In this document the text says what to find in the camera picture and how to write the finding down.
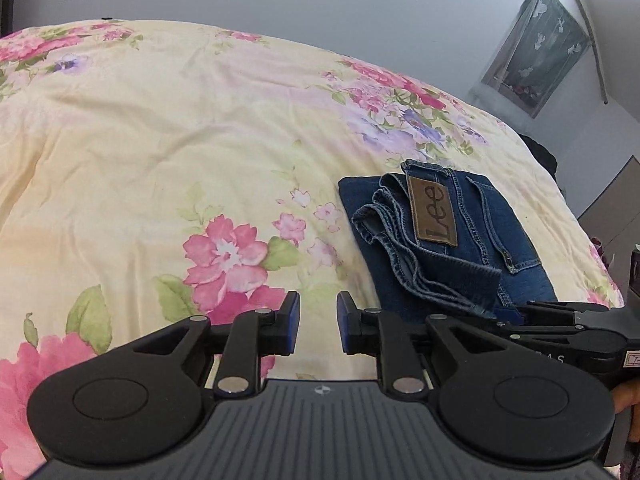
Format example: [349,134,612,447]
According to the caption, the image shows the blue denim jeans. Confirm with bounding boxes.
[338,159,556,325]

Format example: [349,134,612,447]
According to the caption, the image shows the black clothing pile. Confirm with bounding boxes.
[520,134,558,180]

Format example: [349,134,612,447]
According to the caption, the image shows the person's right hand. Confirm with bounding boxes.
[612,380,640,413]

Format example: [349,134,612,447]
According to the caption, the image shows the beige wardrobe door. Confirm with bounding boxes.
[578,156,639,259]

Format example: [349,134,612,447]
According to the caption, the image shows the floral yellow bed quilt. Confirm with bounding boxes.
[1,20,624,479]

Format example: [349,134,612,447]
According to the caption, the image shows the grey window curtain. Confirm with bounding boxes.
[482,0,591,118]

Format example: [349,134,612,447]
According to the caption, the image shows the white pipe on wall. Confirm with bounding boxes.
[573,0,610,105]

